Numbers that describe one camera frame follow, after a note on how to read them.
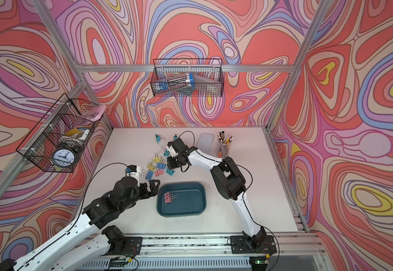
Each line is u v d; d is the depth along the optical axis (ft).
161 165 3.23
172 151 2.92
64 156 2.22
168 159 2.83
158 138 3.65
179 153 2.57
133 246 2.36
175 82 2.60
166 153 3.43
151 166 3.22
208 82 2.69
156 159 3.33
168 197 2.82
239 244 2.37
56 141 2.45
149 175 3.12
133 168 2.18
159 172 3.14
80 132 2.45
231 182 1.89
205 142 3.65
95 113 2.82
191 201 2.79
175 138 3.57
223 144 3.12
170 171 3.13
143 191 2.13
